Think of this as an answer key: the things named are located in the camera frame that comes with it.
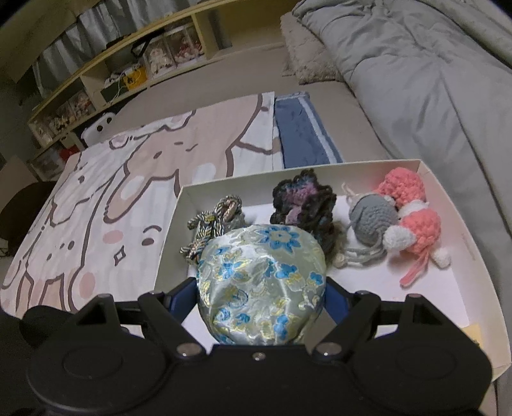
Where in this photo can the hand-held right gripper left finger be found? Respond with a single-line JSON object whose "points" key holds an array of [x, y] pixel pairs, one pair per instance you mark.
{"points": [[186, 298]]}

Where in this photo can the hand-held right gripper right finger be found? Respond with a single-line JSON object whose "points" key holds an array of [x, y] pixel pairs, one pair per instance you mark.
{"points": [[332, 304]]}

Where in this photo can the white cardboard box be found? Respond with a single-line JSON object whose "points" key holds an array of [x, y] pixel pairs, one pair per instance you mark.
{"points": [[400, 292]]}

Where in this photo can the floral brocade pouch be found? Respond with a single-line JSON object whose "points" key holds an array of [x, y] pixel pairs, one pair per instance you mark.
{"points": [[260, 280]]}

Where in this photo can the grey crochet toy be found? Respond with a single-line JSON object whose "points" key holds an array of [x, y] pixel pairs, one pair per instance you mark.
{"points": [[372, 218]]}

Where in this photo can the dark crochet flower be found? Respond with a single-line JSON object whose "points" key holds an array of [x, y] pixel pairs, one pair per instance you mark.
{"points": [[302, 204]]}

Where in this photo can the pink crochet toy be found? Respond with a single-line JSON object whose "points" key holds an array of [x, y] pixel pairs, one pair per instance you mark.
{"points": [[402, 186], [422, 230]]}

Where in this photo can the cartoon printed blanket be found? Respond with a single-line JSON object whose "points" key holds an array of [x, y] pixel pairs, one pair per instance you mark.
{"points": [[140, 168]]}

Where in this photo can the blue striped towel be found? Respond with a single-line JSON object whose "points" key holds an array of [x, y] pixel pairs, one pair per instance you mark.
{"points": [[300, 132]]}

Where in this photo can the beige bed mattress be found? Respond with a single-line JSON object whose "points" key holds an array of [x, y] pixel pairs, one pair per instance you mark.
{"points": [[360, 120]]}

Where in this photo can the red box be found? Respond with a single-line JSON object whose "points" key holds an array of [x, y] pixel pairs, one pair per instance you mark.
{"points": [[66, 153]]}

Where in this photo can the clear storage bin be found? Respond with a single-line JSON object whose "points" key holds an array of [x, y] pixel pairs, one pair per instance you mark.
{"points": [[46, 164]]}

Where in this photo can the dark green box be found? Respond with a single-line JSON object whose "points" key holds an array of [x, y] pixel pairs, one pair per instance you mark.
{"points": [[112, 91]]}

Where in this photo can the row of figure display cases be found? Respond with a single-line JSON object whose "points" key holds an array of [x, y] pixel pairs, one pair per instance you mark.
{"points": [[64, 114]]}

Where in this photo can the yellow container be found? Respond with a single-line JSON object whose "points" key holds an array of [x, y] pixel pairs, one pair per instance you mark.
{"points": [[134, 79]]}

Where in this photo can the doll in clear case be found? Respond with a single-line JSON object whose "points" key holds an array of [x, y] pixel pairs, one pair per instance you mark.
{"points": [[160, 58], [188, 48]]}

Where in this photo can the grey quilted duvet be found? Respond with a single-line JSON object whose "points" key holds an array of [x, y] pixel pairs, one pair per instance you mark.
{"points": [[420, 72]]}

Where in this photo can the beige fluffy pillow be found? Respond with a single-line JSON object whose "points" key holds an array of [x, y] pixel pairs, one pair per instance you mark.
{"points": [[310, 52]]}

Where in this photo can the long wooden shelf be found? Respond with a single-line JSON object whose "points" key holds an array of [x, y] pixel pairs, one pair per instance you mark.
{"points": [[224, 24]]}

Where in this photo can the grey curtain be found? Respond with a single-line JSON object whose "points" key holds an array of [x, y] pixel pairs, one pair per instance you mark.
{"points": [[88, 28]]}

